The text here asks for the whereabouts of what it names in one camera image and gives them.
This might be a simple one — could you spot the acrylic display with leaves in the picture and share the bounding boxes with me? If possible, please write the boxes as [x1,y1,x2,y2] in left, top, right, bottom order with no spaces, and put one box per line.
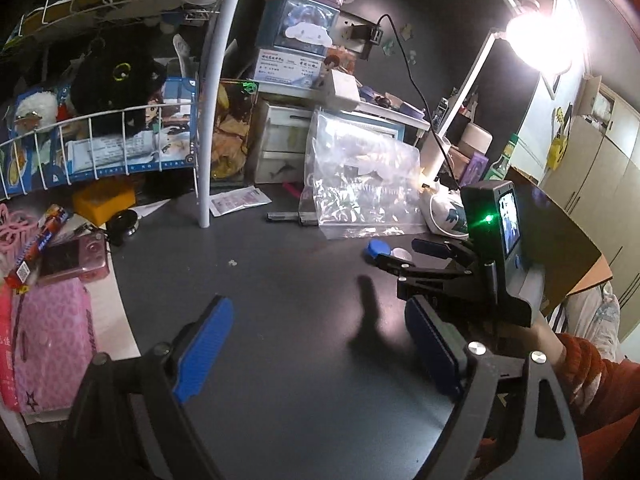
[210,77,259,192]

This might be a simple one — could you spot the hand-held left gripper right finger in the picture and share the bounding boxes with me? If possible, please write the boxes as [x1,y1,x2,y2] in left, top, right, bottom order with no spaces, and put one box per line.
[404,295,584,480]

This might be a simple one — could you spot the blue white contact lens case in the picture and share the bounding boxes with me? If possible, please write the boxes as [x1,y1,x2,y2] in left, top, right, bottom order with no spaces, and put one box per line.
[367,240,416,264]

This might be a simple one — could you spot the black plush toy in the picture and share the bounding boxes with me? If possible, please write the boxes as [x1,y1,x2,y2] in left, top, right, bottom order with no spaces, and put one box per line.
[70,35,169,137]

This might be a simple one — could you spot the white medicine box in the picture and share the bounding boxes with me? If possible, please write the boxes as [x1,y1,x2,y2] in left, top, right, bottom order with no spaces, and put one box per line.
[252,47,329,92]

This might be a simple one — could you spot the pink leopard packet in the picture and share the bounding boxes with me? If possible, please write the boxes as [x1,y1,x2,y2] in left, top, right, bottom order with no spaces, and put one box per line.
[0,280,99,417]

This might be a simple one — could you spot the white fluffy sheep plush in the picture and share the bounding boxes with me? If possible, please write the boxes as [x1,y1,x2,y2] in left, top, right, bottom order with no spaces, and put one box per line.
[12,87,61,134]

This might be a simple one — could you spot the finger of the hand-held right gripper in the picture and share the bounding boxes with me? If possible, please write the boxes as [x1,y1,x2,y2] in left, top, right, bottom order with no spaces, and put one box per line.
[411,238,474,262]
[372,255,454,282]

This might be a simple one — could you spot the wall outlet panel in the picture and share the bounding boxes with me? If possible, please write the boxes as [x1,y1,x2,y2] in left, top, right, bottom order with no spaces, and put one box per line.
[335,12,387,62]

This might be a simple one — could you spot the pink hair ties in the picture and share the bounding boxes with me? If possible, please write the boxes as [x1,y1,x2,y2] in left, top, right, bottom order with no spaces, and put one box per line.
[0,202,42,267]

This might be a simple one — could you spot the anime figurine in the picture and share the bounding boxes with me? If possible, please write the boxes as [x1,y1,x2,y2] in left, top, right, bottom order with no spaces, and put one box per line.
[322,45,359,74]

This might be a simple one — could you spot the black cable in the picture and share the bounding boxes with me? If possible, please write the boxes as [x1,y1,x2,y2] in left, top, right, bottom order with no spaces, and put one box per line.
[375,12,462,194]

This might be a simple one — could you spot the black plug adapter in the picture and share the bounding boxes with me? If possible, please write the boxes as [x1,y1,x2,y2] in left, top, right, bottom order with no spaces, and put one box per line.
[350,22,386,61]

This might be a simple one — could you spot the pink compact camera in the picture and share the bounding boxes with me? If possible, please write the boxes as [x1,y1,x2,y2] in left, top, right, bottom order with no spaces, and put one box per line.
[37,232,111,287]

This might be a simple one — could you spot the person's right forearm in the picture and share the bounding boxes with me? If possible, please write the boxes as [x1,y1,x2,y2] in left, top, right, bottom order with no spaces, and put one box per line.
[525,317,640,480]

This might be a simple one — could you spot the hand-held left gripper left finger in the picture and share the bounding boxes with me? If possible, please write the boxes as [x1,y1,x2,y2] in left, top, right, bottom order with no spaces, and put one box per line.
[57,295,236,480]

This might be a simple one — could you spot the green bottle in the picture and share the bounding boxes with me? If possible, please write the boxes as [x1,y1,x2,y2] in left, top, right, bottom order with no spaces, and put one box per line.
[482,132,521,182]

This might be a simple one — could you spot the white desk lamp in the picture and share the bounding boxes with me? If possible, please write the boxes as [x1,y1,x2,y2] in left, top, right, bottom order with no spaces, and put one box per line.
[419,0,589,197]

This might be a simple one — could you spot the white charger adapter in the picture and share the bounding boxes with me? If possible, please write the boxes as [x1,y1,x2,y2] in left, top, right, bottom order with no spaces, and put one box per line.
[320,67,361,107]

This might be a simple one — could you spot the clear zip bag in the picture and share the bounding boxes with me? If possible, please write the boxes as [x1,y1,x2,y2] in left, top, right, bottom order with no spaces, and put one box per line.
[299,110,432,241]

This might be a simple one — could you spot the black pen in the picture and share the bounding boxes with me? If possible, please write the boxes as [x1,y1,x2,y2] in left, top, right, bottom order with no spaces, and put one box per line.
[266,211,321,226]

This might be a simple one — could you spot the white rounded object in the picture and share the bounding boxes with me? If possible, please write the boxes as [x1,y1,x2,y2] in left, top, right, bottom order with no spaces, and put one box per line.
[419,192,472,239]

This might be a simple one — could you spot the black round tin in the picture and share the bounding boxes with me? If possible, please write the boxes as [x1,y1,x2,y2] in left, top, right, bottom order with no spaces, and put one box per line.
[106,210,140,247]

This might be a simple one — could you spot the white desktop drawer unit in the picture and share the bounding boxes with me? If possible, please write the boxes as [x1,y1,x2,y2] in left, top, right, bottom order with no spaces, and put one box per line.
[252,95,432,187]

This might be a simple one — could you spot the blue character storage box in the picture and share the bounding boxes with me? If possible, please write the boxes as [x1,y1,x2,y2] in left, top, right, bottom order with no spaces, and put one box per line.
[255,0,342,57]

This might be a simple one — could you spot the white wire rack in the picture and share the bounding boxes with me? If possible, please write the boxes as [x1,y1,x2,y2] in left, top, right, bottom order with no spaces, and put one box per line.
[0,0,257,232]

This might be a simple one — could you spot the red blue snack bar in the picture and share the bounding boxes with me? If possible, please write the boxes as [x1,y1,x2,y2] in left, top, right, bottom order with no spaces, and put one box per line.
[4,204,69,294]

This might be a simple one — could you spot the yellow sponge block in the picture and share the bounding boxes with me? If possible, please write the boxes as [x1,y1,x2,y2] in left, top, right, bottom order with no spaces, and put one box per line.
[72,180,137,229]

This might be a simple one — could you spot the beige wardrobe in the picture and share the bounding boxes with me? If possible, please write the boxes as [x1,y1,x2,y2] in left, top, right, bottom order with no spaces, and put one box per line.
[515,74,640,357]

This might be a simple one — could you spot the blue illustrated box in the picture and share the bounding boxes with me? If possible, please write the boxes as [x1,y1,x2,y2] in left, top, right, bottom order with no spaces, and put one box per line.
[60,76,202,187]

